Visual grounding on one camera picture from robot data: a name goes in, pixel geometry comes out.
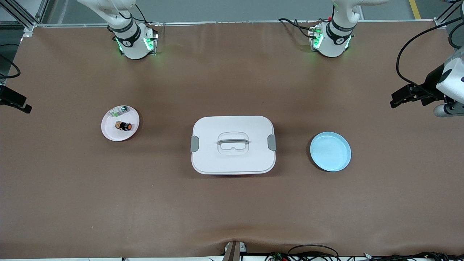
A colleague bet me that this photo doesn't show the light blue round plate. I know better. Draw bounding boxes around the light blue round plate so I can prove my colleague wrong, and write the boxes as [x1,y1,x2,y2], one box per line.
[310,131,352,172]

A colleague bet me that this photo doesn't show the aluminium table edge rail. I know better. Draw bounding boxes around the aluminium table edge rail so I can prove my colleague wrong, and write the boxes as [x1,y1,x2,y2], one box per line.
[34,19,435,28]

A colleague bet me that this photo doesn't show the white lidded box grey latches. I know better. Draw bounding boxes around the white lidded box grey latches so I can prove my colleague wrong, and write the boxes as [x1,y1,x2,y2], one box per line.
[191,116,277,175]

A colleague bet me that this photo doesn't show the black looped cable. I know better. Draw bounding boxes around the black looped cable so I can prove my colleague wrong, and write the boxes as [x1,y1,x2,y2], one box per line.
[286,245,340,261]

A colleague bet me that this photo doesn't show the metal table edge bracket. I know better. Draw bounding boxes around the metal table edge bracket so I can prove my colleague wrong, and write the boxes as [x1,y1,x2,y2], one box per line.
[222,240,248,261]

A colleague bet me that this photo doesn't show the black base cable bundle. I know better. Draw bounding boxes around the black base cable bundle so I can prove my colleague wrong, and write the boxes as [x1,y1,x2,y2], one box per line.
[278,17,319,38]

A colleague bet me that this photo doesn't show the aluminium frame post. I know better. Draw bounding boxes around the aluminium frame post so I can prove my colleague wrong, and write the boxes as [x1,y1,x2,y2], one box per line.
[0,0,49,31]
[433,0,464,29]

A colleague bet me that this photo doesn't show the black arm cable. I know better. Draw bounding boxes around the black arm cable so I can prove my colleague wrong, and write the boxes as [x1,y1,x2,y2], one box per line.
[396,16,464,95]
[0,54,21,79]

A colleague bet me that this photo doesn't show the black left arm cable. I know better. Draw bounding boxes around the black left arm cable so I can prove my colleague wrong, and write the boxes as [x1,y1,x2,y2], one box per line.
[396,16,464,95]

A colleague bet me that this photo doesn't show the pink round plate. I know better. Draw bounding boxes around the pink round plate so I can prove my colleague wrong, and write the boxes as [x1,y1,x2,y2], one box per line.
[101,105,140,142]

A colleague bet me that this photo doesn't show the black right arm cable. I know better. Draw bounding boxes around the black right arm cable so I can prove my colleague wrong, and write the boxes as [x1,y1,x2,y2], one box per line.
[0,54,21,79]

